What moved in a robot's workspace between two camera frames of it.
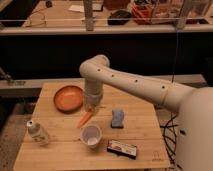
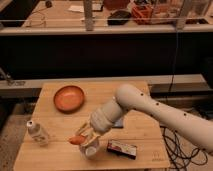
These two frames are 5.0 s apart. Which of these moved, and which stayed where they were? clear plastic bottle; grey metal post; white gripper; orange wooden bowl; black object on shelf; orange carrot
Moved: orange carrot; white gripper
Stayed: orange wooden bowl; black object on shelf; clear plastic bottle; grey metal post
